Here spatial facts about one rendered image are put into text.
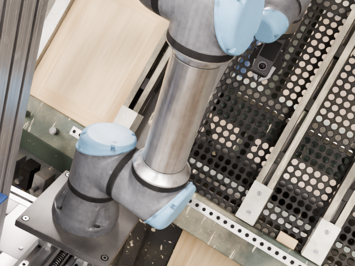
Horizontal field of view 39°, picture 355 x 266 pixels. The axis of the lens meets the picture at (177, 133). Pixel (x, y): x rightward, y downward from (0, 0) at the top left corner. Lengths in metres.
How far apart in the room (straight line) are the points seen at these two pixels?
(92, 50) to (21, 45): 0.97
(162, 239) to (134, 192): 1.05
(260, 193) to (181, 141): 0.69
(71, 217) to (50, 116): 0.72
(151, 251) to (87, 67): 0.79
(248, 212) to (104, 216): 0.57
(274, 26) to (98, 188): 0.51
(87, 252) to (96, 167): 0.19
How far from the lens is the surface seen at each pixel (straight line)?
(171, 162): 0.92
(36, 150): 1.80
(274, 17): 1.12
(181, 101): 0.84
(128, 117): 1.64
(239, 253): 1.58
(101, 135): 1.03
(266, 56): 1.29
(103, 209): 1.10
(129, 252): 2.06
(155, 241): 2.05
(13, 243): 1.21
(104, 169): 1.01
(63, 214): 1.12
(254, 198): 1.54
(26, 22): 0.82
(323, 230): 1.55
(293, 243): 1.60
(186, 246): 1.95
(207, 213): 1.58
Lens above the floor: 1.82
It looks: 30 degrees down
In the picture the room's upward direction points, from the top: 21 degrees clockwise
